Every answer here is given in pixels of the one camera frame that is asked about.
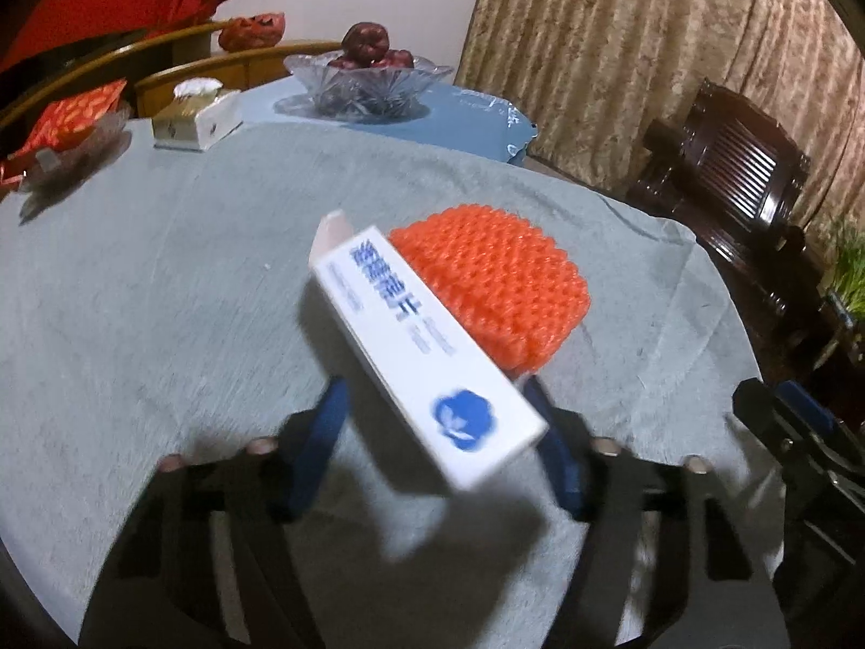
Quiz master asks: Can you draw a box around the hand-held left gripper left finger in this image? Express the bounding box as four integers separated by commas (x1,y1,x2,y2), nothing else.
77,375,352,649

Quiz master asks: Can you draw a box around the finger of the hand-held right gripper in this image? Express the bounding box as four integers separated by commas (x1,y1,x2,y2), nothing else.
731,379,822,488
776,380,853,447

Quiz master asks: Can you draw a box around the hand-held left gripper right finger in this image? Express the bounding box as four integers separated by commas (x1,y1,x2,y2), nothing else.
522,375,788,649

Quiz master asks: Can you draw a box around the white cardboard box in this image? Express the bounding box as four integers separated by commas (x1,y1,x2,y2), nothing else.
309,211,550,493

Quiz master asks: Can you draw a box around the orange foam net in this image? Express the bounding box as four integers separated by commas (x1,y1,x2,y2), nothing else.
388,203,592,376

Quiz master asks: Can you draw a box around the dark wooden side table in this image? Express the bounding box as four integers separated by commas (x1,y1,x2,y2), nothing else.
763,223,849,383

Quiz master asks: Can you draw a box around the green plant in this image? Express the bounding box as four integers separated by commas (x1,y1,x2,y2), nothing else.
817,213,865,326

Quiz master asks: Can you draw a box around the dark wooden armchair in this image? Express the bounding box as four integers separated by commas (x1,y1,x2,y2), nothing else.
628,77,812,299

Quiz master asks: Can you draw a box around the white tissue box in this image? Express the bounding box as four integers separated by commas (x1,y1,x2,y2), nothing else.
152,79,244,153

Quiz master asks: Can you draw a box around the blue tablecloth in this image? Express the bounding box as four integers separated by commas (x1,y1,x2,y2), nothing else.
233,74,538,164

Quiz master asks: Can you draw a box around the glass bowl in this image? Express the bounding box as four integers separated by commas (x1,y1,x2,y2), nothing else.
274,50,455,124

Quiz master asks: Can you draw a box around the clear plastic tray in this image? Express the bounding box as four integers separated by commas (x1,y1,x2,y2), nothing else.
17,104,132,224

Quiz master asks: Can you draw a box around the wooden chair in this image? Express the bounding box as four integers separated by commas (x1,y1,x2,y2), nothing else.
0,20,231,133
135,46,345,117

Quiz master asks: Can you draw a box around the beige patterned curtain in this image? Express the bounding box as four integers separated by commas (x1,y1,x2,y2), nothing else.
456,0,865,231

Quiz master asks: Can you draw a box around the large dark red fruit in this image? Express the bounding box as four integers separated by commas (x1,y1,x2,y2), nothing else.
340,22,391,69

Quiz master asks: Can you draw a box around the red printed packet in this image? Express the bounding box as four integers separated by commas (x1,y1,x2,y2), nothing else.
0,79,129,183

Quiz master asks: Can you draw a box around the red bag on chair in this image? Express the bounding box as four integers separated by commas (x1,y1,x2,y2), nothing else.
217,11,287,53

